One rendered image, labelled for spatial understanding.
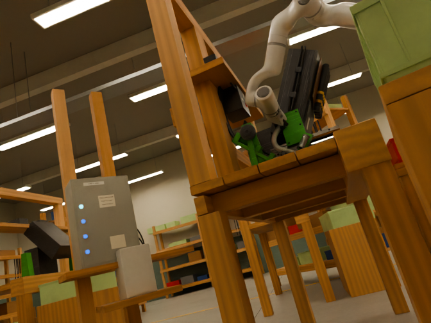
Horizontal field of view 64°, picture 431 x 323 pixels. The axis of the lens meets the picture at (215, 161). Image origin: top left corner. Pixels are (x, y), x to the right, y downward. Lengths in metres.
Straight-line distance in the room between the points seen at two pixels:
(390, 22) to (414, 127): 0.20
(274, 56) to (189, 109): 0.53
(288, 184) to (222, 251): 0.34
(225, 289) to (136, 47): 5.39
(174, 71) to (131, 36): 4.96
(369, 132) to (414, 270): 0.44
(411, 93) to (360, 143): 0.60
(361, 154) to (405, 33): 0.59
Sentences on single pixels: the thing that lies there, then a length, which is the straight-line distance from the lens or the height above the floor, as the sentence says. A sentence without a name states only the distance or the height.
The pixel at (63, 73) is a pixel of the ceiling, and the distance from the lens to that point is 6.85.
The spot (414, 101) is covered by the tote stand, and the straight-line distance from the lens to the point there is 0.65.
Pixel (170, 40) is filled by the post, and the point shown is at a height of 1.53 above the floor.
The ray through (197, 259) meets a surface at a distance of 10.81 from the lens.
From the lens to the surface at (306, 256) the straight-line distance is 5.41.
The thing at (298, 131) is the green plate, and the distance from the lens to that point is 1.91.
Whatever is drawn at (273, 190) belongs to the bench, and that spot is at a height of 0.78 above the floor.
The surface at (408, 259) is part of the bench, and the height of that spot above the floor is 0.45.
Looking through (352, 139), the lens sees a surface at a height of 0.85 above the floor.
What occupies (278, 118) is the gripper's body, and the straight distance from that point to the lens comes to 1.79.
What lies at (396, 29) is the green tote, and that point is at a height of 0.88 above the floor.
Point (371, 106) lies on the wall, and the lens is 11.80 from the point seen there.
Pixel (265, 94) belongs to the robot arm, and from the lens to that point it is 1.65.
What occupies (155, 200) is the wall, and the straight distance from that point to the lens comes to 11.95.
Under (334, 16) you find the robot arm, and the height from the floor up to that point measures 1.43.
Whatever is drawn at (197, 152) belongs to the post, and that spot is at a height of 1.00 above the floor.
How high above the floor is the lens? 0.58
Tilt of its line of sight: 16 degrees up
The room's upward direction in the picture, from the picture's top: 15 degrees counter-clockwise
